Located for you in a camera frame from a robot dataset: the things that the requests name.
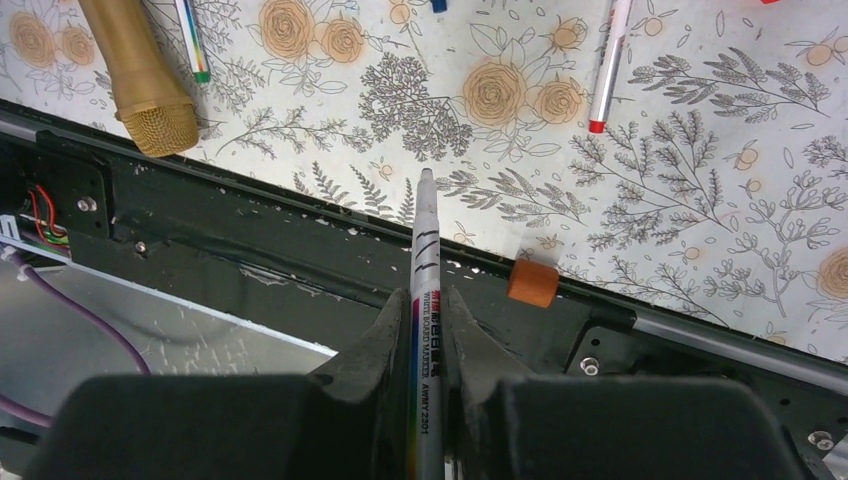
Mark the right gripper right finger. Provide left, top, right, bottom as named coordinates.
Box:
left=441, top=287, right=532, bottom=479

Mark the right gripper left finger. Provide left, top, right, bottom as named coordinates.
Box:
left=309, top=289, right=411, bottom=479

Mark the black cap whiteboard marker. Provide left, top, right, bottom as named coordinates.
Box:
left=406, top=168, right=445, bottom=479

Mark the green cap whiteboard marker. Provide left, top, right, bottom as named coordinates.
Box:
left=174, top=0, right=211, bottom=84

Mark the blue cap whiteboard marker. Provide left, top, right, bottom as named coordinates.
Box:
left=429, top=0, right=448, bottom=13

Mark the red cap whiteboard marker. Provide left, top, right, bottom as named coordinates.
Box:
left=588, top=0, right=633, bottom=134

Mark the orange cylinder block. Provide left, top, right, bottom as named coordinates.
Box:
left=507, top=259, right=559, bottom=308

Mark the floral patterned table mat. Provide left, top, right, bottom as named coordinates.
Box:
left=143, top=1, right=847, bottom=364

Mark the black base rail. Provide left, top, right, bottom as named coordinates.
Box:
left=1, top=102, right=847, bottom=479

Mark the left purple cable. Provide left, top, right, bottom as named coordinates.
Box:
left=0, top=245, right=154, bottom=432

